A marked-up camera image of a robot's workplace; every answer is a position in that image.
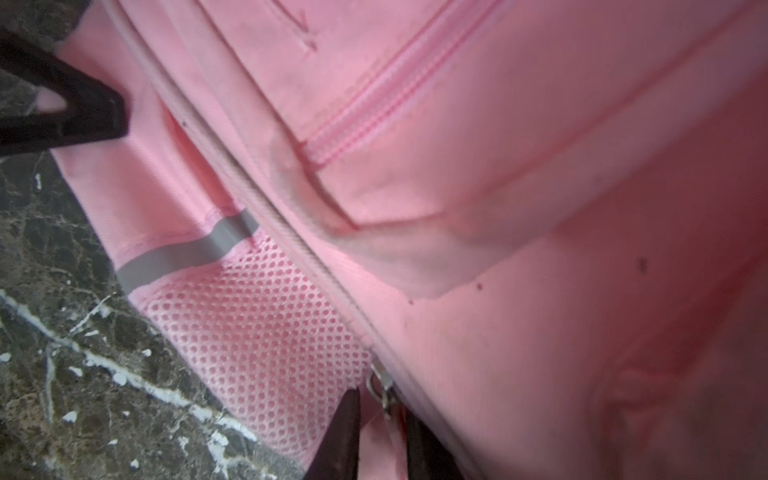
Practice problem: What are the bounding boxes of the pink student backpack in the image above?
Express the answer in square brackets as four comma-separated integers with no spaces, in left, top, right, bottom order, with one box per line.
[54,1,767,479]

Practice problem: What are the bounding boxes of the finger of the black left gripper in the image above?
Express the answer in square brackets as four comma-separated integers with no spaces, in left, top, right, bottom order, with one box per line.
[1,29,129,157]

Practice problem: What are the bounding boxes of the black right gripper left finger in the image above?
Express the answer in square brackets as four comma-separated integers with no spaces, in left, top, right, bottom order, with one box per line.
[303,388,361,480]

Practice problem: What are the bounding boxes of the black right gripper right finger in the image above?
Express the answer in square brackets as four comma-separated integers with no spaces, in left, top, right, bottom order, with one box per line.
[404,410,464,480]

